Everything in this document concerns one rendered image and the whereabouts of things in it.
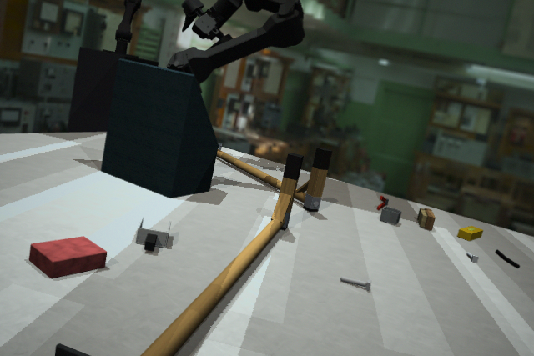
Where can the red rectangular block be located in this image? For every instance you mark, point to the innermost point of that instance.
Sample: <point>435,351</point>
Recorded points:
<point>67,256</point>

